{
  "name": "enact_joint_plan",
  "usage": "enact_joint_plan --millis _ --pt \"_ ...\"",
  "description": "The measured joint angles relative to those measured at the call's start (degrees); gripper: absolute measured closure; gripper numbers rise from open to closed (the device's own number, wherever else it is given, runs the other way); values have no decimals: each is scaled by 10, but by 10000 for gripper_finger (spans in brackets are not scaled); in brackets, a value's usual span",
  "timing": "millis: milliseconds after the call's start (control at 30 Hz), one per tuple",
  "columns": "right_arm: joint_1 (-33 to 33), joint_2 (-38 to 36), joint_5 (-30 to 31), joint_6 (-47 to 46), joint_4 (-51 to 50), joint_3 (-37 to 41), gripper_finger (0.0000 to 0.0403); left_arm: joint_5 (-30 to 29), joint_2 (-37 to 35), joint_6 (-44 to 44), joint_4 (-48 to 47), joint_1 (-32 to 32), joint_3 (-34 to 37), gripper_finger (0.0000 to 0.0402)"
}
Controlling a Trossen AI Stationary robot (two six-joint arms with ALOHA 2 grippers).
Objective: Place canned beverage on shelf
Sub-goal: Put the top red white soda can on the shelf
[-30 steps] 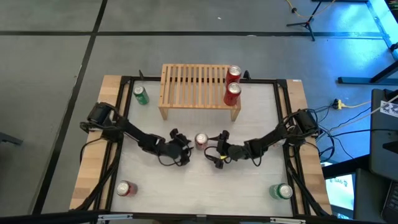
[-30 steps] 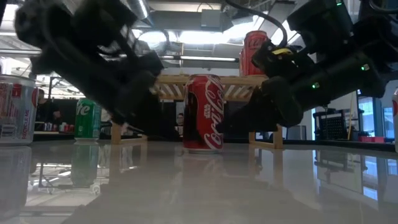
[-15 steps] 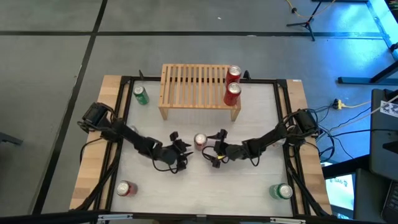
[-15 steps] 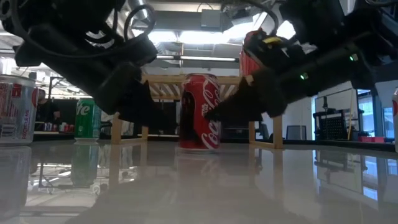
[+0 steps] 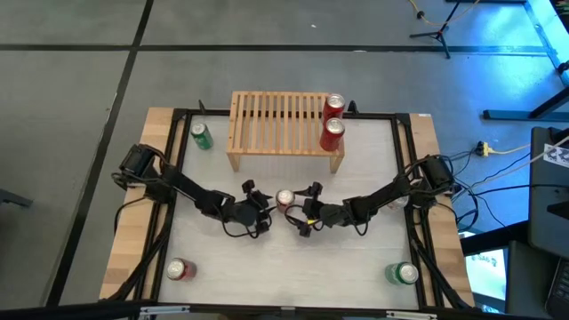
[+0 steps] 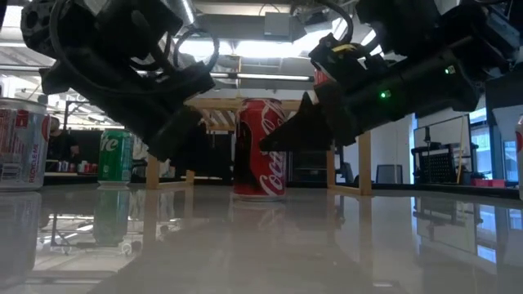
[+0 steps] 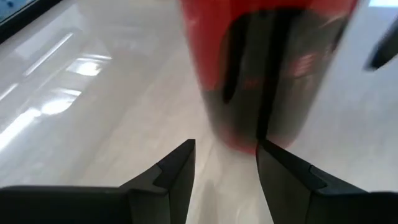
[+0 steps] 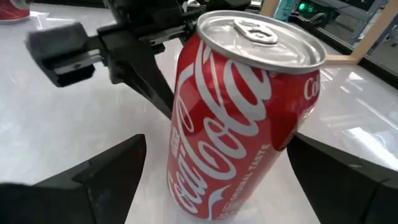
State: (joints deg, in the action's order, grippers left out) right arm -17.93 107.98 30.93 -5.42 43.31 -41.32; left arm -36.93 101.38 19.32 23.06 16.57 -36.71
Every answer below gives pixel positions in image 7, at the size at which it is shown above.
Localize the black aluminium table frame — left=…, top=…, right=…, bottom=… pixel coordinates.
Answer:
left=0, top=0, right=65, bottom=44

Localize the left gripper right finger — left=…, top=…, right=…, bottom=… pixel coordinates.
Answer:
left=256, top=139, right=398, bottom=224

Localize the black and red cola can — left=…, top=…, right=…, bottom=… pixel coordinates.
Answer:
left=179, top=0, right=360, bottom=156

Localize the computer monitor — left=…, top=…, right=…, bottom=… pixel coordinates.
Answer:
left=0, top=0, right=37, bottom=22

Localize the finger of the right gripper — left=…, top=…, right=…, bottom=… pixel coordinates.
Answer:
left=363, top=15, right=398, bottom=72

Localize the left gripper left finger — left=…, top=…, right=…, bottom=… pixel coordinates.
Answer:
left=0, top=139, right=196, bottom=224

